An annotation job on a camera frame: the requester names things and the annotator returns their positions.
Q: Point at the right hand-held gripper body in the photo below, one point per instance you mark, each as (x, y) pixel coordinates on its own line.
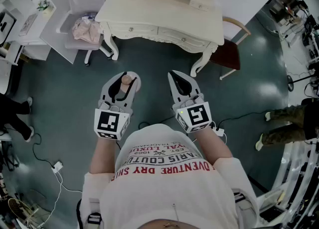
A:
(197, 117)

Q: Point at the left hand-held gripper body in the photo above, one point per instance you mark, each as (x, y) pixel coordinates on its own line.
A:
(107, 123)

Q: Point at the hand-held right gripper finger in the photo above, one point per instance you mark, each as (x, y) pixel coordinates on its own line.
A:
(173, 89)
(194, 87)

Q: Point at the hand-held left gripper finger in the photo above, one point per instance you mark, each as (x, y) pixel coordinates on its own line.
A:
(132, 93)
(106, 89)

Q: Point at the small beige cylinder object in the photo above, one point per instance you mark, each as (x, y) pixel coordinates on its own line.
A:
(127, 80)

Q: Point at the person's right forearm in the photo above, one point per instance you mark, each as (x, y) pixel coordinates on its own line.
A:
(211, 146)

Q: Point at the person's left forearm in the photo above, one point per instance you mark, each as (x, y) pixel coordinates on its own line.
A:
(103, 155)

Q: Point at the cream carved dressing table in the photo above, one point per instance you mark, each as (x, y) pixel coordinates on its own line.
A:
(154, 11)

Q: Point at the white power strip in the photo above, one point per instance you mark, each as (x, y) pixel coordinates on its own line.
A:
(57, 167)
(218, 131)

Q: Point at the wooden chair dark red seat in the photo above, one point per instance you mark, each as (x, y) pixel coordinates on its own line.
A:
(228, 53)

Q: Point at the pink crumpled cloth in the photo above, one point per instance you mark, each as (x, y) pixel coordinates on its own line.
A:
(86, 31)

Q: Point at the clear blue plastic bag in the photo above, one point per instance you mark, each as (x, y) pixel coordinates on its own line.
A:
(88, 15)

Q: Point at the person's white printed shirt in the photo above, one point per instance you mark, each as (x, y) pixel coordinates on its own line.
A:
(169, 193)

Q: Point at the black floor stand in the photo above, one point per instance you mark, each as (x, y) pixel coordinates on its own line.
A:
(290, 83)

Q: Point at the framed picture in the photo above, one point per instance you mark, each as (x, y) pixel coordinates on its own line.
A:
(28, 25)

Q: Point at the black white device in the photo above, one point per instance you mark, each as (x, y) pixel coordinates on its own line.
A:
(5, 25)

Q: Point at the white metal rack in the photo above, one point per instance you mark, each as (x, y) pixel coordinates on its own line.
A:
(296, 185)

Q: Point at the cluttered equipment workbench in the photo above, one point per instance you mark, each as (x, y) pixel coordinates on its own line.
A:
(296, 16)

